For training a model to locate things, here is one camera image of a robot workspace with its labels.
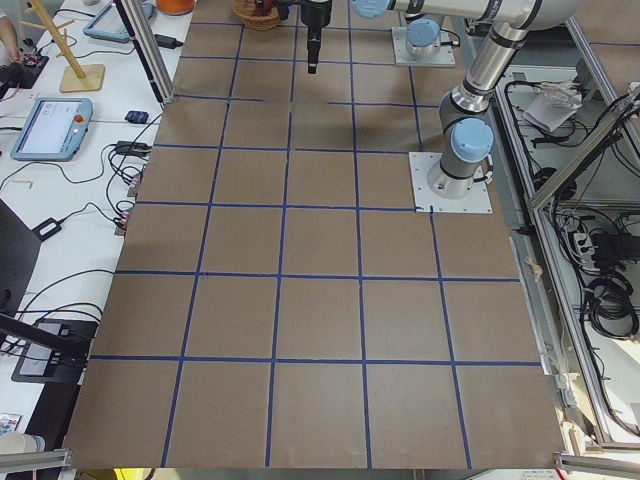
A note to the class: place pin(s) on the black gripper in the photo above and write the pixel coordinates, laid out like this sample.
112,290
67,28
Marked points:
315,14

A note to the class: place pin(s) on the red apple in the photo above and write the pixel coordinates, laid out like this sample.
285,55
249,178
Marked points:
264,7

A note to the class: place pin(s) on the wicker basket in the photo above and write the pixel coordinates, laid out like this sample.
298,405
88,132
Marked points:
251,19

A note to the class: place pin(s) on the black power adapter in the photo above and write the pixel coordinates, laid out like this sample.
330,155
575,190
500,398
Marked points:
167,42

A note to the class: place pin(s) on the orange bucket with lid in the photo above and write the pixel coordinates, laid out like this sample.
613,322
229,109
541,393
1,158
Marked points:
175,7

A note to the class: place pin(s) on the right teach pendant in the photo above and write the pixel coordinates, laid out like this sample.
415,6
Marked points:
107,25

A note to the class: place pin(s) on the teach pendant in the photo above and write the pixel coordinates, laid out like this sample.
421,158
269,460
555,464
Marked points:
107,25
54,130

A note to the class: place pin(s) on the wooden stand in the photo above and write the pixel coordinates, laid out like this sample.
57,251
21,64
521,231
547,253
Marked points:
76,78

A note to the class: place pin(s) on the left teach pendant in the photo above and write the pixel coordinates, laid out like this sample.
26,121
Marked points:
54,130

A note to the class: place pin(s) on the black power brick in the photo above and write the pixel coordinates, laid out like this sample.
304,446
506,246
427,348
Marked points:
47,228

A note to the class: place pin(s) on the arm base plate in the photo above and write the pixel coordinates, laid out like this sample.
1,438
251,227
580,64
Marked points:
435,192
437,55

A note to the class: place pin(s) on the aluminium frame post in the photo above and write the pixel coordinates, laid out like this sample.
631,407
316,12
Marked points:
144,42

